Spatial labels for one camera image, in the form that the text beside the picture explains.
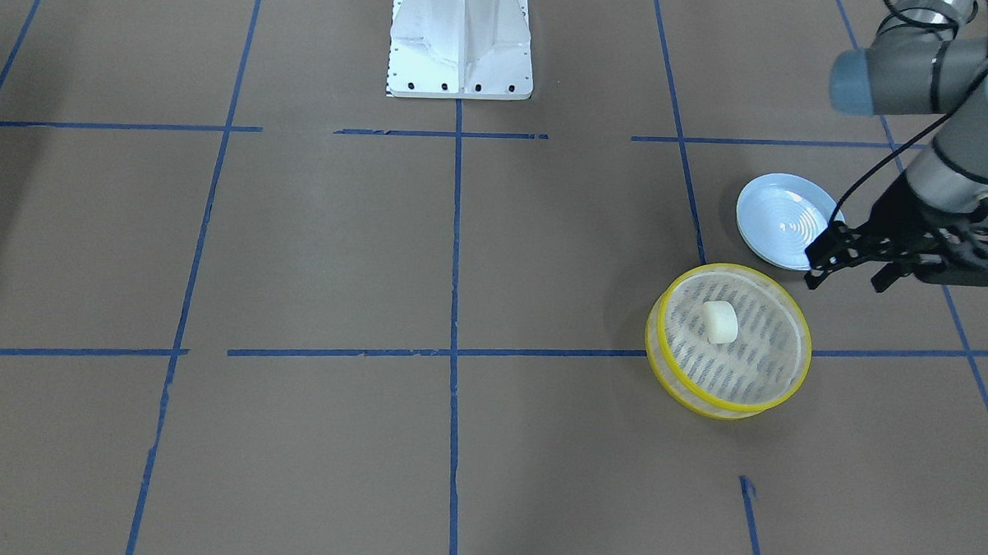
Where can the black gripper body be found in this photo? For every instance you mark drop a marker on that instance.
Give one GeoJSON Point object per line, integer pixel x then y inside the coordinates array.
{"type": "Point", "coordinates": [896, 211]}

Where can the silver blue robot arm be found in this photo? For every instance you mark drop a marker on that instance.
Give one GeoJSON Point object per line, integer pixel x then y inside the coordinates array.
{"type": "Point", "coordinates": [918, 64]}

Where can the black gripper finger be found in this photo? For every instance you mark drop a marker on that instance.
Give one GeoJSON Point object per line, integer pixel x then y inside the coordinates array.
{"type": "Point", "coordinates": [894, 271]}
{"type": "Point", "coordinates": [839, 246]}

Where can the white steamed bun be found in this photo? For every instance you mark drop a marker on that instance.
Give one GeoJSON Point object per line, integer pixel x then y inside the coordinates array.
{"type": "Point", "coordinates": [720, 321]}

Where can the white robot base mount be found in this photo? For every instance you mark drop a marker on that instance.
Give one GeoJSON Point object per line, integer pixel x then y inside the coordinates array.
{"type": "Point", "coordinates": [460, 49]}

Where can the light blue plate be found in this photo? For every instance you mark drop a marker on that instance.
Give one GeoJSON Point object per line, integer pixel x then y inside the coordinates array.
{"type": "Point", "coordinates": [780, 215]}

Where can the yellow rimmed bamboo steamer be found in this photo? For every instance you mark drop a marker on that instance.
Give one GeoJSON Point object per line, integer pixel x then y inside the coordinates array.
{"type": "Point", "coordinates": [764, 367]}

